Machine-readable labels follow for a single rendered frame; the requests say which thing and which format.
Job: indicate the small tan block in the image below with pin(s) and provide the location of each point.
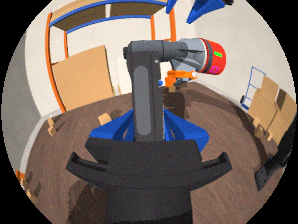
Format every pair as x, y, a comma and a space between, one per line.
51, 122
172, 89
256, 121
24, 183
268, 135
104, 118
31, 195
258, 131
52, 131

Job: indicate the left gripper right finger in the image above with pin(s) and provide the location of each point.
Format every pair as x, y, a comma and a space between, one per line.
183, 130

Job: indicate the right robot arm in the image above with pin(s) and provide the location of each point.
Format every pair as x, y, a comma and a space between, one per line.
274, 163

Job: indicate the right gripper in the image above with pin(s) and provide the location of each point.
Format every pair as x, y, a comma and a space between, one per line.
210, 5

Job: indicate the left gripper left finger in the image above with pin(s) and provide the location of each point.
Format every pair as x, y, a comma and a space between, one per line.
116, 128

